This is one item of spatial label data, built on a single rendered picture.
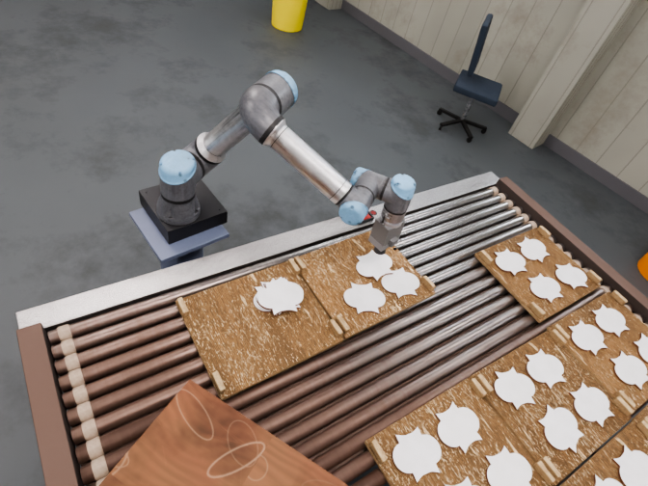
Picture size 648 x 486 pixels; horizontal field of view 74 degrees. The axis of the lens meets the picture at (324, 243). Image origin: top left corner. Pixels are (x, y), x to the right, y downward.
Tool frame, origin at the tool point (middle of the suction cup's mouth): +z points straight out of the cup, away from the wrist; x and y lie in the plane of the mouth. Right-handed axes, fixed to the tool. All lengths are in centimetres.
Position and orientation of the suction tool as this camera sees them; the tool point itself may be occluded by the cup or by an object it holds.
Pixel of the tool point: (379, 250)
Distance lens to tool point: 152.9
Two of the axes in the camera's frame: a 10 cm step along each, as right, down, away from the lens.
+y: 7.6, -4.0, 5.1
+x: -6.3, -6.3, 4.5
